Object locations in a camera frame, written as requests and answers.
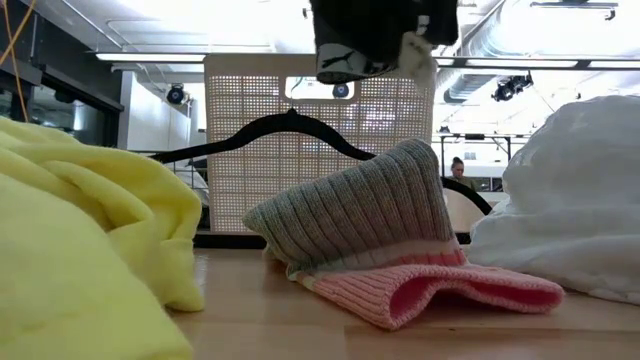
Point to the dark glass door frame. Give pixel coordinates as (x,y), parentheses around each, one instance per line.
(75,85)

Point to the black clothes hanger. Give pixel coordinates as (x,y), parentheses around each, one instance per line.
(260,127)

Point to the black ceiling track light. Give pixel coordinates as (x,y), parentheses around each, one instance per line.
(510,86)

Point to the grey and pink knit beanie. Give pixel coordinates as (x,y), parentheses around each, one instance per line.
(360,200)

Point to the white perforated laundry basket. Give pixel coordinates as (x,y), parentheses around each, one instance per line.
(250,190)

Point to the white cloth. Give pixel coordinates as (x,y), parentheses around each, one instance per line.
(575,200)

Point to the ribbed ceiling air duct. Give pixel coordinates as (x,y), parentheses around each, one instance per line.
(465,87)

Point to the yellow cloth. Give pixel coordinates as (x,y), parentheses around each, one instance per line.
(75,225)

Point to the person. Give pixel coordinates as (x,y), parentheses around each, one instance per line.
(461,181)

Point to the small white plastic bin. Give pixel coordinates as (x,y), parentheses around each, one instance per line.
(465,215)

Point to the black round ceiling spotlight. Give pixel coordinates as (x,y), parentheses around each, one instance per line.
(175,94)
(340,90)

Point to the black underwear white-lettered waistband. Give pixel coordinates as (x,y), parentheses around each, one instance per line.
(370,25)

